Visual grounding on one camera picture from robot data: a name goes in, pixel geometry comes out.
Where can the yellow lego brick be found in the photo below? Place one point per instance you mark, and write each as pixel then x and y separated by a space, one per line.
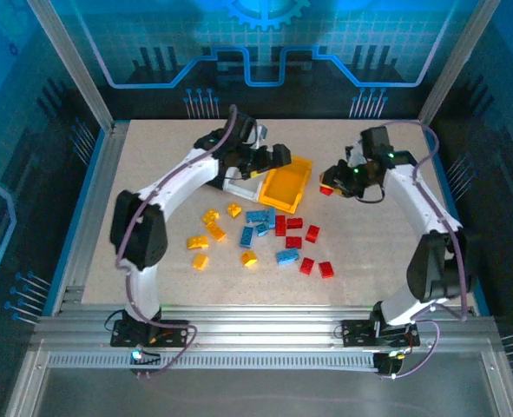
pixel 215 231
pixel 248 258
pixel 197 242
pixel 200 261
pixel 211 216
pixel 234 210

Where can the blue lego brick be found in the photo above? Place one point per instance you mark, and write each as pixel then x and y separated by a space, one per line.
pixel 256 216
pixel 246 236
pixel 262 228
pixel 271 217
pixel 287 257

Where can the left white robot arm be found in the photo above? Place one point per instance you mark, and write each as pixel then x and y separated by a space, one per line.
pixel 173 182

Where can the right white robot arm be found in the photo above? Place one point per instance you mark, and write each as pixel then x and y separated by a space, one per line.
pixel 405 195

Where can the white plastic bin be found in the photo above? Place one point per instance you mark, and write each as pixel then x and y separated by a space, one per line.
pixel 238 191

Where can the yellow plastic bin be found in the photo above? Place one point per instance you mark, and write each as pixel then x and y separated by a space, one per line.
pixel 284 187

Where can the aluminium frame post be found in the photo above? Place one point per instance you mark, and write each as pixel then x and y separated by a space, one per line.
pixel 71 65
pixel 455 61

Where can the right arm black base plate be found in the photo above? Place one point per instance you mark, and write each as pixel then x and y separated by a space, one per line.
pixel 356 332

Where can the aluminium frame rail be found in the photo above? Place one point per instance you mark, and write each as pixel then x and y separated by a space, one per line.
pixel 260 323

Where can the aluminium side rail blue edge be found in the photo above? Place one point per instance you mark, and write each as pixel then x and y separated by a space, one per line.
pixel 91 208

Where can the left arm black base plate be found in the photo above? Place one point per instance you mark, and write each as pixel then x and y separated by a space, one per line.
pixel 169 334

